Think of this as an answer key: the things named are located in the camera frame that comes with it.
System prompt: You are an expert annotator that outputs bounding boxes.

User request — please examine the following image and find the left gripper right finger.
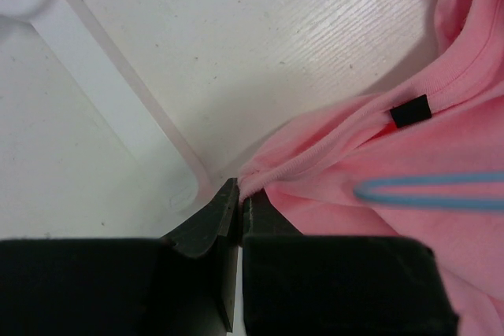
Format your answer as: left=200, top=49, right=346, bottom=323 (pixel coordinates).
left=242, top=190, right=302, bottom=240

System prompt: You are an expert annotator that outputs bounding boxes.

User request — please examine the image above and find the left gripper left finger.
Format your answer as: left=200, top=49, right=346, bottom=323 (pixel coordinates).
left=161, top=178, right=239, bottom=259

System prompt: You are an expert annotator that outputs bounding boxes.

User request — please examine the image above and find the blue wire hanger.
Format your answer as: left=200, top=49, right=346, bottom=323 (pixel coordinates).
left=353, top=171, right=503, bottom=214

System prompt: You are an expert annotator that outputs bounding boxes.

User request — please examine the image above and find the pink t shirt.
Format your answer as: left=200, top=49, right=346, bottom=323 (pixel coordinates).
left=239, top=0, right=503, bottom=335

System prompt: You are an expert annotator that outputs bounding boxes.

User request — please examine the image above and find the white clothes rack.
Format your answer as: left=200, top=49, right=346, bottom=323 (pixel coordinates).
left=1, top=0, right=208, bottom=212

